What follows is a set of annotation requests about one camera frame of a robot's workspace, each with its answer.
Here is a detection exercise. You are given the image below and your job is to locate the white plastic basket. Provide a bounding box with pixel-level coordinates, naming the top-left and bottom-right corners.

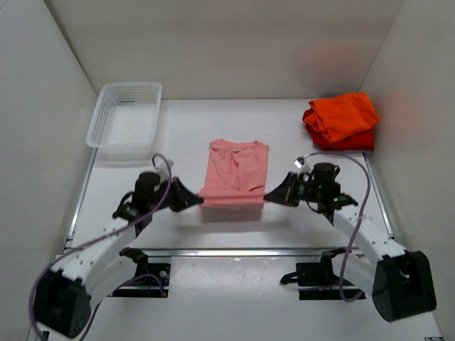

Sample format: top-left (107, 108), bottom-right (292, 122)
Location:
top-left (86, 81), bottom-right (162, 156)

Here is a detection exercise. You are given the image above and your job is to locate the red t shirt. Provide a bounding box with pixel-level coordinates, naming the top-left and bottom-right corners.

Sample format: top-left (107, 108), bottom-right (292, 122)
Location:
top-left (302, 109), bottom-right (375, 151)

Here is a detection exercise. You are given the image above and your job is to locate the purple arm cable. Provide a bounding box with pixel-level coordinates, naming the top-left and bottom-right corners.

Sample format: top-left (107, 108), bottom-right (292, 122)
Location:
top-left (28, 153), bottom-right (175, 338)
top-left (301, 152), bottom-right (371, 303)

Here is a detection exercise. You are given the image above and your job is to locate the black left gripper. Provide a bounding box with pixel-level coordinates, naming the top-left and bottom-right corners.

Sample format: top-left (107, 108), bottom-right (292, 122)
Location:
top-left (151, 174), bottom-right (203, 211)

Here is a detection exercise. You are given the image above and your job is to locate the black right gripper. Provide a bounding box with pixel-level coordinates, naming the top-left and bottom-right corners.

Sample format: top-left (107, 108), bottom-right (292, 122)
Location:
top-left (264, 173), bottom-right (322, 208)

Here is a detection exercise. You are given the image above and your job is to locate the orange t shirt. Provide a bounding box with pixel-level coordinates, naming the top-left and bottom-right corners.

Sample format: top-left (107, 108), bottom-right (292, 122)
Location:
top-left (303, 92), bottom-right (380, 143)

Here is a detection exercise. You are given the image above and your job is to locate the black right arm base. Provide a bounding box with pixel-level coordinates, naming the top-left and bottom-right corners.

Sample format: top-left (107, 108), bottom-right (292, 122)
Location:
top-left (279, 247), bottom-right (346, 301)

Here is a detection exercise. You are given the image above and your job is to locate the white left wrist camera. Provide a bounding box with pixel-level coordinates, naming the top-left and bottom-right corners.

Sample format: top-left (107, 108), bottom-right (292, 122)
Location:
top-left (156, 158), bottom-right (174, 181)

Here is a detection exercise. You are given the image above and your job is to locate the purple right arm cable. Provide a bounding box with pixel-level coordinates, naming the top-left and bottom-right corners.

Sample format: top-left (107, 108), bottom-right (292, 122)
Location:
top-left (301, 152), bottom-right (371, 303)

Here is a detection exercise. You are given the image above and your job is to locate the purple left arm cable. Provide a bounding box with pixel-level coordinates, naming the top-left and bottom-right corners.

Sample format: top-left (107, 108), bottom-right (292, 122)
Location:
top-left (28, 153), bottom-right (175, 338)

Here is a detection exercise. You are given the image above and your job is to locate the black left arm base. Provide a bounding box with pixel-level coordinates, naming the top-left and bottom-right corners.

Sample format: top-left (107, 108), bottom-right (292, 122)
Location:
top-left (111, 247), bottom-right (171, 298)

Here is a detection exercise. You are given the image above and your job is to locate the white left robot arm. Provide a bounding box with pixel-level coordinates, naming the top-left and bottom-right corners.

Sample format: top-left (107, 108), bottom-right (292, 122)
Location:
top-left (29, 172), bottom-right (204, 339)

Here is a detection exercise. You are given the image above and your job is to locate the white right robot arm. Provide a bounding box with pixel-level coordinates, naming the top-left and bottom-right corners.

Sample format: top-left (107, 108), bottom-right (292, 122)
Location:
top-left (264, 158), bottom-right (437, 322)

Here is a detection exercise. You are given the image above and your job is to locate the pink t shirt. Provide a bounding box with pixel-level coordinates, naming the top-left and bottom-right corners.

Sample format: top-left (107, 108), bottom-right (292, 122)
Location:
top-left (198, 139), bottom-right (269, 210)

